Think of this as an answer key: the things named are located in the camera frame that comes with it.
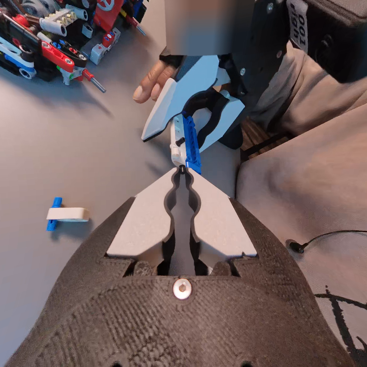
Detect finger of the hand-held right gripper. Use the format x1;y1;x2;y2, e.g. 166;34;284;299
141;55;220;143
197;91;246;154

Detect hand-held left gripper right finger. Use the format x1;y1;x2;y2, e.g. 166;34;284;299
185;169;257;275

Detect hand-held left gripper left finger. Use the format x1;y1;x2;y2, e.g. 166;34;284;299
106;167;180;275

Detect blue and white lego panel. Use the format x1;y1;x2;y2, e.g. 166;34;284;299
169;110;203;175

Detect small white lego connector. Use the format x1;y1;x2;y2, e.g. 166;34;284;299
45;197;90;231

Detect person's right forearm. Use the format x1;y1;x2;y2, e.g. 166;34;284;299
252;40;367;136

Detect partly built lego car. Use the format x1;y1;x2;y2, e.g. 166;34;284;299
0;0;147;94

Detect person's right hand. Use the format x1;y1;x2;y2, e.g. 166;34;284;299
132;56;178;104

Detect black lapel microphone cable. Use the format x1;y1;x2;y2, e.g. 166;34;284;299
289;230;367;254

